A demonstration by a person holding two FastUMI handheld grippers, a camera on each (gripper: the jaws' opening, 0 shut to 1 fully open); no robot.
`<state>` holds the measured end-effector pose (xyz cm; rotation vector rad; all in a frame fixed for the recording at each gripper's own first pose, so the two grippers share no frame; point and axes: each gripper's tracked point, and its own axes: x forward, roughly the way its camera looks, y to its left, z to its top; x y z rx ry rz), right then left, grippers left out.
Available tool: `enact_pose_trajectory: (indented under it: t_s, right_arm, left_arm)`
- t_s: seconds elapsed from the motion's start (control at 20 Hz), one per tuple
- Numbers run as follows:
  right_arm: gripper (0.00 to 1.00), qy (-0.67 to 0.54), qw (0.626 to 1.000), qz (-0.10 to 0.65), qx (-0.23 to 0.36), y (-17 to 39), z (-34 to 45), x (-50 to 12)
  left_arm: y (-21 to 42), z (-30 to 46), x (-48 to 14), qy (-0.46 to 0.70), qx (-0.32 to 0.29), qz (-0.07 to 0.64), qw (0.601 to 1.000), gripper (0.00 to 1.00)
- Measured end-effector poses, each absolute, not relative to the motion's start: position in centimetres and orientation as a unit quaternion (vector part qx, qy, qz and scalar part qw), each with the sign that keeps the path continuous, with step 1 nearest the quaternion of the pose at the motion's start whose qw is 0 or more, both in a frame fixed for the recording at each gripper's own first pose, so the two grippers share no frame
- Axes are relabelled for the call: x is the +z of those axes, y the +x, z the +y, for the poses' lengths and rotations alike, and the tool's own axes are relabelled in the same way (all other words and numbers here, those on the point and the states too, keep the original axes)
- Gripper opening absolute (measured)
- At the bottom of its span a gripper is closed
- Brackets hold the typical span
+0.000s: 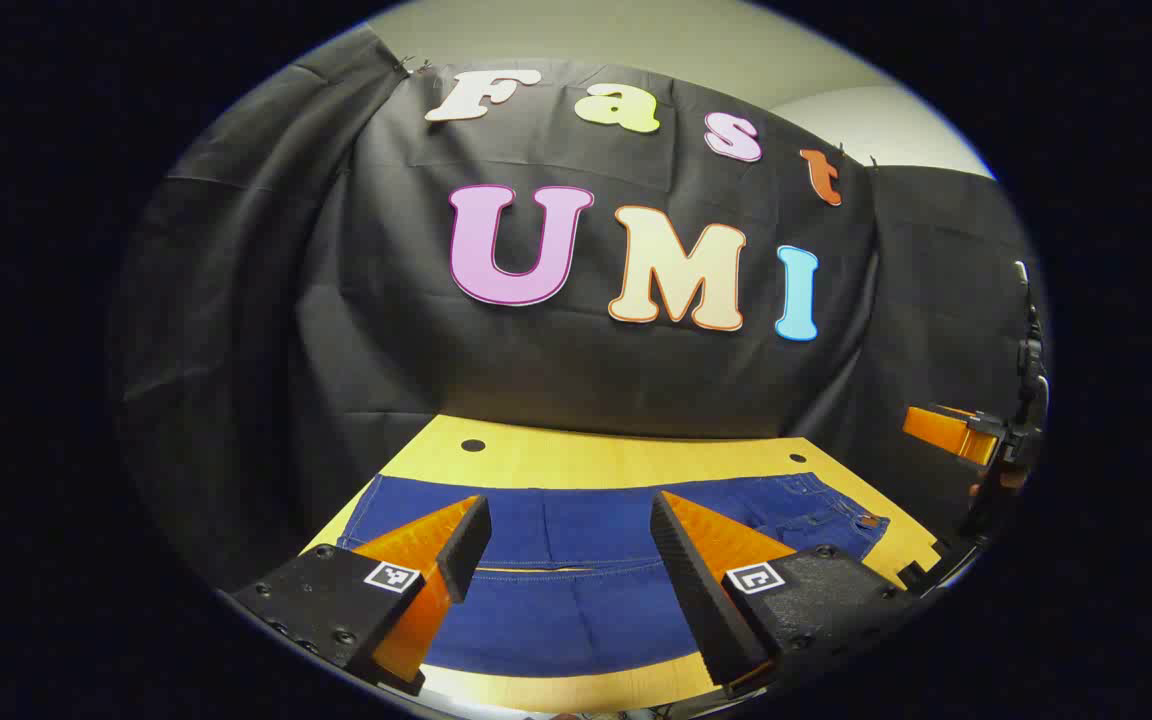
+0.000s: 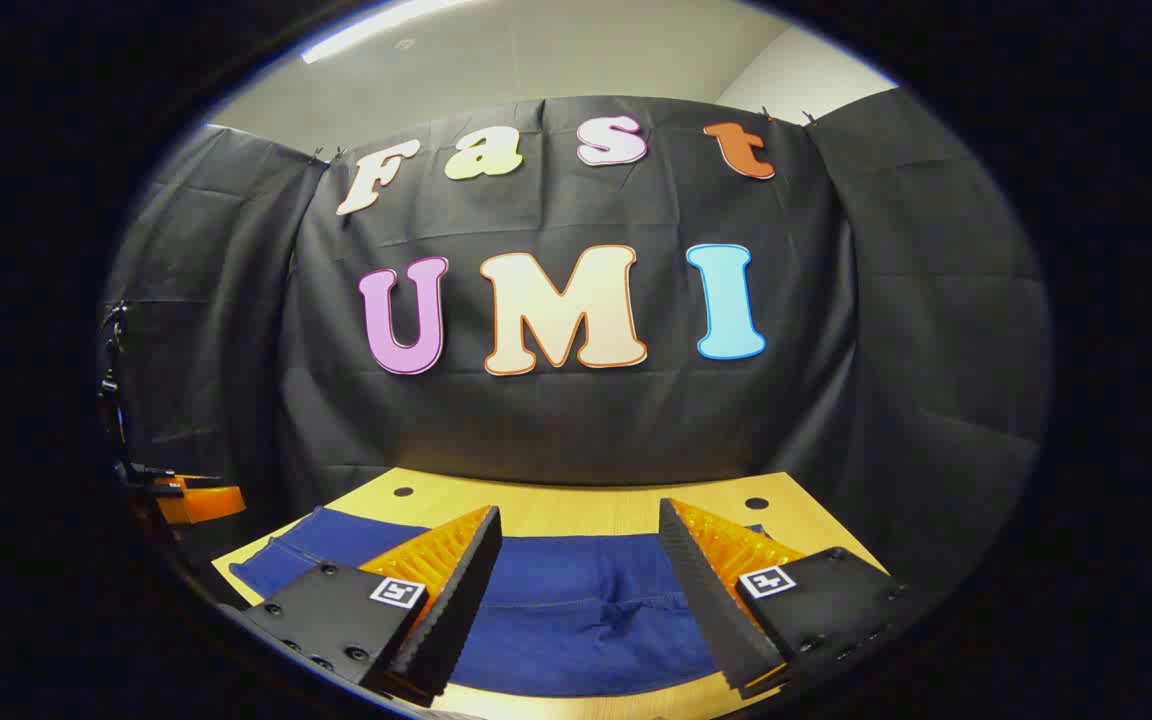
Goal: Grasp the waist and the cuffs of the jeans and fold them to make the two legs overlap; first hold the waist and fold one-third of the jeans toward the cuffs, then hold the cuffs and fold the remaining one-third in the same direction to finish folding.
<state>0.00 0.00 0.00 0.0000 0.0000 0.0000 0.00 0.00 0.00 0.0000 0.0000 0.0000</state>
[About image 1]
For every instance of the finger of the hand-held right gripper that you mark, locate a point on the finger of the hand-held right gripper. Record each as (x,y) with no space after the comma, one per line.
(941,430)

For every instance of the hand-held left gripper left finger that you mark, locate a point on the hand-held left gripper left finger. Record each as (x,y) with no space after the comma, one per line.
(466,545)

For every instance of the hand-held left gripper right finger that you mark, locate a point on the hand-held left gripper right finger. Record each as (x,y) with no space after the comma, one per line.
(696,590)

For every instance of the blue jeans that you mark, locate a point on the blue jeans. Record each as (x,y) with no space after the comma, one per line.
(576,620)

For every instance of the black backdrop cloth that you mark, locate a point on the black backdrop cloth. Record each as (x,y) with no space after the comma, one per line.
(336,300)

